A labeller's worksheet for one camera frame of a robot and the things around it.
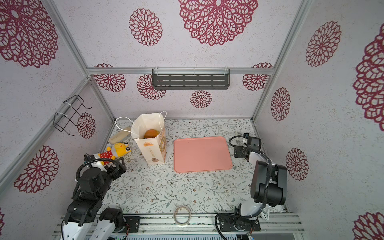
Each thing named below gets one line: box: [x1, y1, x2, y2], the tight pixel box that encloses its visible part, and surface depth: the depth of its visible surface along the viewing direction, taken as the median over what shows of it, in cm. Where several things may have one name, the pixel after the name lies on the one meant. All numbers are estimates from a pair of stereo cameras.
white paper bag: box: [131, 111, 167, 164], surface depth 89 cm
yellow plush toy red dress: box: [99, 142, 132, 166], surface depth 97 cm
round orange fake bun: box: [144, 129, 160, 139], surface depth 99 cm
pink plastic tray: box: [173, 136, 233, 173], surface depth 105 cm
